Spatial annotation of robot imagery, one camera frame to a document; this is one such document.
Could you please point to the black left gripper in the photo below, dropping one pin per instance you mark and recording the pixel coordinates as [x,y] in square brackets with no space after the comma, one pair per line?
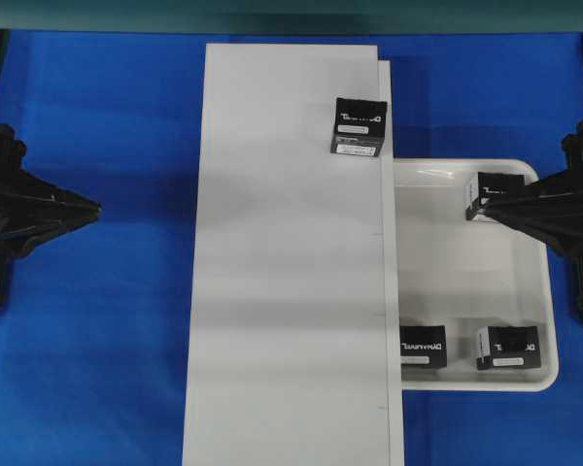
[22,226]

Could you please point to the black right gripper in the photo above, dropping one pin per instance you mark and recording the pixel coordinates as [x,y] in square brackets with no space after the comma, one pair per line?
[560,192]

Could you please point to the black Dynamixel box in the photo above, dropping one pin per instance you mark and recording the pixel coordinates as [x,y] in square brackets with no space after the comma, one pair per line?
[484,187]

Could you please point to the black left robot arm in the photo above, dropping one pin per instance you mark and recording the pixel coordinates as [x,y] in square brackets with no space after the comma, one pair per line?
[6,262]

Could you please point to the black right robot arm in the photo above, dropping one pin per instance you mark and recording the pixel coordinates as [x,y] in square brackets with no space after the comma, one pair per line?
[571,223]

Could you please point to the white plastic tray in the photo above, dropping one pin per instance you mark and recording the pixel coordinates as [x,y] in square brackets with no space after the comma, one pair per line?
[466,275]

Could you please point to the black box tray front-right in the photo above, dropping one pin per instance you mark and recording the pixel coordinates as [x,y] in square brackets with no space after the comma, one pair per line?
[507,347]

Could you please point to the black box tray front-left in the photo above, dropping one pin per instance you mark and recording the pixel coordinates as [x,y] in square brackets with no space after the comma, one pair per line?
[423,346]

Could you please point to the black box on base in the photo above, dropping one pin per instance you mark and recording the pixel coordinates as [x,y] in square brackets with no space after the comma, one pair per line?
[359,127]

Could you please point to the white base board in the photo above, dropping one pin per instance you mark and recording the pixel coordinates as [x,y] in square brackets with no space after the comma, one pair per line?
[293,332]

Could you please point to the blue table cloth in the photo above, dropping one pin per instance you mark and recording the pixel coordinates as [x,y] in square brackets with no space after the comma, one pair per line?
[94,335]

